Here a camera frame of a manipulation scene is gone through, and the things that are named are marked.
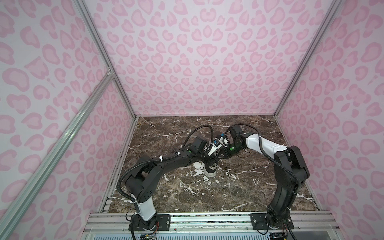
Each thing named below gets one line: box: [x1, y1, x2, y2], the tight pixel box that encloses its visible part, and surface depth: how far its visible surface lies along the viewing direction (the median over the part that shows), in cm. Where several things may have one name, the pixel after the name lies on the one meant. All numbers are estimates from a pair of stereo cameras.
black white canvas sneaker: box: [204, 162, 218, 177], surface depth 87 cm
